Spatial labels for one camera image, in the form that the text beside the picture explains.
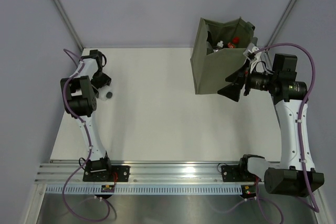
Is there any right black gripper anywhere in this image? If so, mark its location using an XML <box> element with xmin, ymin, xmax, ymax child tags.
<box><xmin>218</xmin><ymin>59</ymin><xmax>277</xmax><ymax>102</ymax></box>

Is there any white bottle black cap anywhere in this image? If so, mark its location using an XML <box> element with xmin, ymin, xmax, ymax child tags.
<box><xmin>95</xmin><ymin>88</ymin><xmax>113</xmax><ymax>101</ymax></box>

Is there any amber soap bottle white cap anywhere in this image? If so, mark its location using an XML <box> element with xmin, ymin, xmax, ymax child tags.
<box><xmin>213</xmin><ymin>40</ymin><xmax>225</xmax><ymax>52</ymax></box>

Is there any green Fairy dish soap bottle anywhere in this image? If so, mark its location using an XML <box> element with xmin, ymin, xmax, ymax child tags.
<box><xmin>226</xmin><ymin>37</ymin><xmax>240</xmax><ymax>48</ymax></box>

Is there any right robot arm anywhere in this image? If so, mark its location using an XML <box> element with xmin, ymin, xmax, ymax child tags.
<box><xmin>217</xmin><ymin>54</ymin><xmax>324</xmax><ymax>197</ymax></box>

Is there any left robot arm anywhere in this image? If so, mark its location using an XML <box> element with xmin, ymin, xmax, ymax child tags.
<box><xmin>60</xmin><ymin>50</ymin><xmax>113</xmax><ymax>182</ymax></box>

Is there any olive green canvas bag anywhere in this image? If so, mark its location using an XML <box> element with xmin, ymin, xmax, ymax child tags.
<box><xmin>190</xmin><ymin>17</ymin><xmax>255</xmax><ymax>95</ymax></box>

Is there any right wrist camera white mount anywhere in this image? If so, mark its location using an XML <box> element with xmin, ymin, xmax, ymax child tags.
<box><xmin>243</xmin><ymin>43</ymin><xmax>261</xmax><ymax>73</ymax></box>

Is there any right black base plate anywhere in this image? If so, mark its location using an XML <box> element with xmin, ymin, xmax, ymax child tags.
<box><xmin>220</xmin><ymin>165</ymin><xmax>257</xmax><ymax>183</ymax></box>

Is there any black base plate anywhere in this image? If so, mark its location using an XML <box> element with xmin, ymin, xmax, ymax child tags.
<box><xmin>82</xmin><ymin>165</ymin><xmax>130</xmax><ymax>182</ymax></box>
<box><xmin>220</xmin><ymin>165</ymin><xmax>257</xmax><ymax>183</ymax></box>

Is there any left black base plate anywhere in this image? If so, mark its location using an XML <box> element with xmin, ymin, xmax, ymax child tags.
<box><xmin>82</xmin><ymin>165</ymin><xmax>130</xmax><ymax>182</ymax></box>

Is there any aluminium front rail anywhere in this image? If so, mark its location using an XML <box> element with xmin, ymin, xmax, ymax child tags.
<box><xmin>35</xmin><ymin>161</ymin><xmax>253</xmax><ymax>185</ymax></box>

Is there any left aluminium frame post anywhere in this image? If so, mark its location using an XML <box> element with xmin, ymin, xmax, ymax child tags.
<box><xmin>51</xmin><ymin>0</ymin><xmax>84</xmax><ymax>52</ymax></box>

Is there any aluminium frame post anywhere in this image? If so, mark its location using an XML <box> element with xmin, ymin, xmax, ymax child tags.
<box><xmin>51</xmin><ymin>0</ymin><xmax>84</xmax><ymax>52</ymax></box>
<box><xmin>266</xmin><ymin>0</ymin><xmax>299</xmax><ymax>46</ymax></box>

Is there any white slotted cable duct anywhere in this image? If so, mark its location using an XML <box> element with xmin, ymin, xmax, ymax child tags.
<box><xmin>46</xmin><ymin>184</ymin><xmax>243</xmax><ymax>195</ymax></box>

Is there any right aluminium frame post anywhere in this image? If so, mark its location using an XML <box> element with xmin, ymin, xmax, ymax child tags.
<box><xmin>266</xmin><ymin>0</ymin><xmax>299</xmax><ymax>46</ymax></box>

